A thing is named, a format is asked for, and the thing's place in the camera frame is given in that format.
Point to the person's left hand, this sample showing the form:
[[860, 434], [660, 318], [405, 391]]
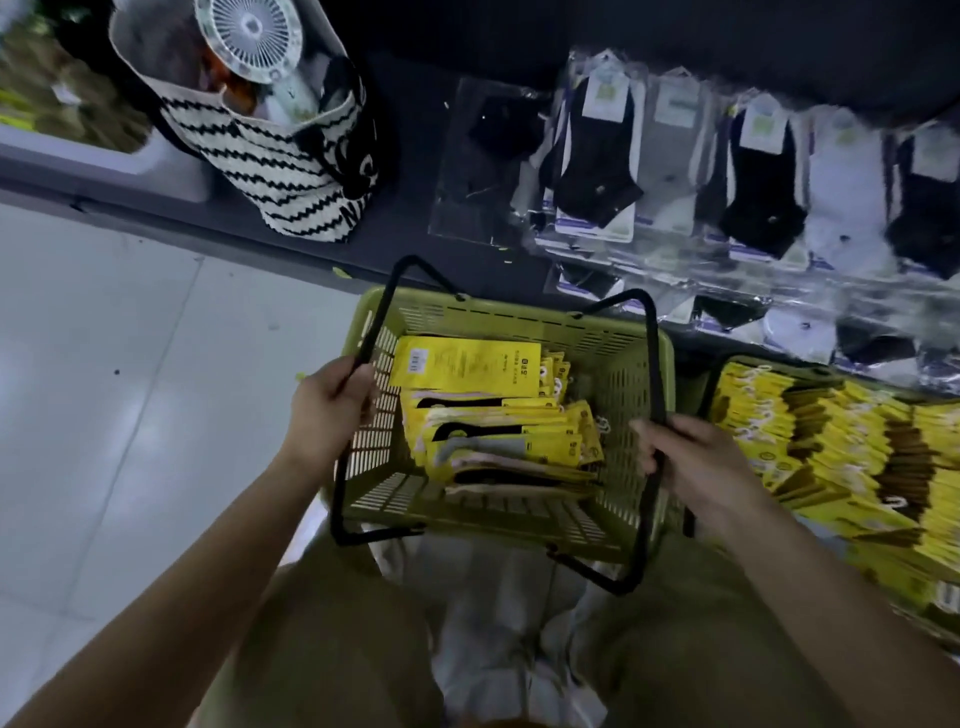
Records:
[[326, 412]]

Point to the person's right hand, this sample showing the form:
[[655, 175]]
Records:
[[697, 465]]

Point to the pile of yellow sock packets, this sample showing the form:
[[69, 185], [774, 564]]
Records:
[[465, 364]]

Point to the green shopping basket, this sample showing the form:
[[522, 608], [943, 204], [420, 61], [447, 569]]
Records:
[[510, 319]]

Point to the person's right forearm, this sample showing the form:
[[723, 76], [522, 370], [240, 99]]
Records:
[[847, 630]]

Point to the person's left forearm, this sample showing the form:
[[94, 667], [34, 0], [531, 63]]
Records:
[[187, 600]]

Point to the green basket black rim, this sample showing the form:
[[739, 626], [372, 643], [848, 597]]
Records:
[[780, 367]]

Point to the row of clear bagged socks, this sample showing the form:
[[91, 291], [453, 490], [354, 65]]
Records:
[[600, 165]]

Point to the black white zigzag tote bag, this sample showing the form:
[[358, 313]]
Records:
[[277, 187]]

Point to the olive trousers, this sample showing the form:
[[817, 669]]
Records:
[[337, 652]]

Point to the white shirt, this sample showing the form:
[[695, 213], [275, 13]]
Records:
[[495, 615]]

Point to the white handheld fan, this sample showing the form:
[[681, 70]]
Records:
[[247, 30]]

